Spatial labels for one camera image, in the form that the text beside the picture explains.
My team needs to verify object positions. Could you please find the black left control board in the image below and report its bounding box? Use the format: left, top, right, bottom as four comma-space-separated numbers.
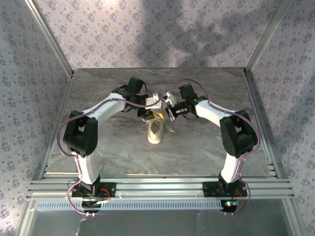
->
82, 198, 109, 214

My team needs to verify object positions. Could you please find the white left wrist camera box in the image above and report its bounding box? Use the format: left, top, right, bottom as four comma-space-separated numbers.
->
144, 92, 164, 110

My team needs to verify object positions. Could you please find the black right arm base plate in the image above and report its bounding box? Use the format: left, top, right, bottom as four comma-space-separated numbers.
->
203, 181, 248, 198

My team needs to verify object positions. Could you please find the black control board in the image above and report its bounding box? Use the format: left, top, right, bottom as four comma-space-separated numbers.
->
220, 199, 241, 214
82, 198, 109, 214

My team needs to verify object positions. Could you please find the aluminium mounting rail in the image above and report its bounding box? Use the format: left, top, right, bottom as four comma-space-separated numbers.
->
26, 175, 295, 200

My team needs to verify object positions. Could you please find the grey metal panel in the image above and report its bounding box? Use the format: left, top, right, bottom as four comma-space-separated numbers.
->
23, 199, 295, 236

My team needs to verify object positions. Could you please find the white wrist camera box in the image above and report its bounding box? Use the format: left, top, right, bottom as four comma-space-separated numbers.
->
144, 92, 164, 110
164, 91, 177, 105

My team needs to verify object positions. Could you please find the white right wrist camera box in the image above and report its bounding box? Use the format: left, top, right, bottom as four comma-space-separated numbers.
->
164, 91, 177, 105

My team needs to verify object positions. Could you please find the grey slotted cable duct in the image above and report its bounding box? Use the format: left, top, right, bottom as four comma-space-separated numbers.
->
35, 200, 224, 211

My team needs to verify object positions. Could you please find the black right control board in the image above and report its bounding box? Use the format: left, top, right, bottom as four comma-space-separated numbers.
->
220, 199, 241, 214

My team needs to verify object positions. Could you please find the white canvas shoe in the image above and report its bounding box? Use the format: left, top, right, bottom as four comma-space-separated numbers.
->
146, 108, 165, 145

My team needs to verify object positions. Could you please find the aluminium frame post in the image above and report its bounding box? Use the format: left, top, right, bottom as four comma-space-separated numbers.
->
245, 0, 295, 72
24, 0, 75, 77

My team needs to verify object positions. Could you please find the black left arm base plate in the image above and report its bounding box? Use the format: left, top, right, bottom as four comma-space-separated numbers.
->
71, 182, 117, 199

